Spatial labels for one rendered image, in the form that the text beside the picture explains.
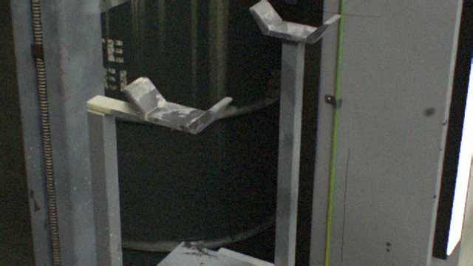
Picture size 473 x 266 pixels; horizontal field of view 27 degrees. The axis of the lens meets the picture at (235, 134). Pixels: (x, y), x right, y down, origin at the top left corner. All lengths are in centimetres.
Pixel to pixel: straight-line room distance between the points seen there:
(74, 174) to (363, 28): 50
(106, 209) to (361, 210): 65
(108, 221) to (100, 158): 6
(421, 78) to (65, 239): 53
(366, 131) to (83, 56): 55
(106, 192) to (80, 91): 13
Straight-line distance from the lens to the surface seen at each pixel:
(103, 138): 78
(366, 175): 137
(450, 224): 137
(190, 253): 112
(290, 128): 93
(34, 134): 93
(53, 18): 86
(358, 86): 132
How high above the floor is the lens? 142
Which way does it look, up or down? 27 degrees down
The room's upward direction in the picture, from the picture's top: 1 degrees clockwise
